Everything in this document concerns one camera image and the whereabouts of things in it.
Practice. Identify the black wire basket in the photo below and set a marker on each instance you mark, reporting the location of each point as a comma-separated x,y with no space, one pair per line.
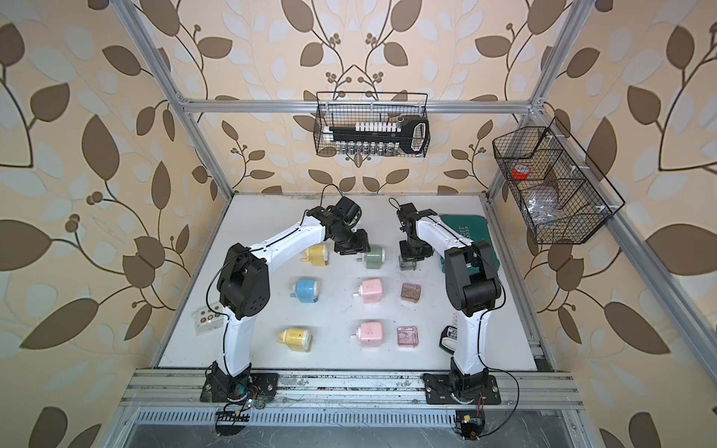
344,107
587,198

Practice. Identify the clear plastic bag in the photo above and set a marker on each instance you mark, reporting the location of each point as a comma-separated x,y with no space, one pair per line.
543,205

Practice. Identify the black socket rail on table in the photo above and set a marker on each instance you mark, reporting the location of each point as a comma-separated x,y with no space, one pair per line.
448,340

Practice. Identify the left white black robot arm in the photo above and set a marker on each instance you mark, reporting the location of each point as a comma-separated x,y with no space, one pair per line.
243,282

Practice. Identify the green pencil sharpener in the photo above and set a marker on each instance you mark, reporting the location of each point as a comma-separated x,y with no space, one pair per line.
374,258

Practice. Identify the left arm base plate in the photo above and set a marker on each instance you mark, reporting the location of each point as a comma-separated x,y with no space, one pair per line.
220,388

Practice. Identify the pink tray bottom row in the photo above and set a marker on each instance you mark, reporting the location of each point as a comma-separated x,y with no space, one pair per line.
407,337

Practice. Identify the grey green tray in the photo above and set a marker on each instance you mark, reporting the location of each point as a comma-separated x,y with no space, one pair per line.
407,264

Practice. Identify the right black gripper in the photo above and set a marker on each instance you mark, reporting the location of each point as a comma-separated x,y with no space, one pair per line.
405,255

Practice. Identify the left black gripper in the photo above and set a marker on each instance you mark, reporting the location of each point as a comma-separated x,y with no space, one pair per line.
361,244

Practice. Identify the black socket holder rail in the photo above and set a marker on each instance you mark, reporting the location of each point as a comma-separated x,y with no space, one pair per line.
401,138

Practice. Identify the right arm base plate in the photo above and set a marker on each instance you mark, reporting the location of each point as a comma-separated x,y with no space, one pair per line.
454,389

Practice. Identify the green plastic tool case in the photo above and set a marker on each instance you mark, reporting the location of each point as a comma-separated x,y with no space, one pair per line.
472,227

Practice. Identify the yellow sharpener top row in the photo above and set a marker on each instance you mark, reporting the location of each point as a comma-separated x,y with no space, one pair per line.
317,255

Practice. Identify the pink sharpener bottom row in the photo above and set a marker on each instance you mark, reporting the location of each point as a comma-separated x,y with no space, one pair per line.
369,334

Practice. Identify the aluminium front rail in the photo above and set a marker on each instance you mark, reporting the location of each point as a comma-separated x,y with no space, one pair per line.
356,390

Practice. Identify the pink sharpener row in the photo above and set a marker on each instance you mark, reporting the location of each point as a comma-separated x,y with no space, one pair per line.
371,291
369,334

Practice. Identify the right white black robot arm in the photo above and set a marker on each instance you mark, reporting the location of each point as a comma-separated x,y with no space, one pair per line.
472,287

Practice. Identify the black wire basket back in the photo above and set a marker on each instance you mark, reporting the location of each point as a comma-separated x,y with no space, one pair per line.
344,107

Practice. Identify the brown pink tray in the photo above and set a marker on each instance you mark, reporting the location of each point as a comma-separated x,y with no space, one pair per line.
411,292

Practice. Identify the black wire basket right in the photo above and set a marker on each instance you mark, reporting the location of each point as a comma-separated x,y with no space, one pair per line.
587,198

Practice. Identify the white button control box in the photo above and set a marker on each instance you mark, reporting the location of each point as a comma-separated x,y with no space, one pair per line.
209,318

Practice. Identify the blue pencil sharpener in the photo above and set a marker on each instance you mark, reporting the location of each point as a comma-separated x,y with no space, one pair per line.
306,290

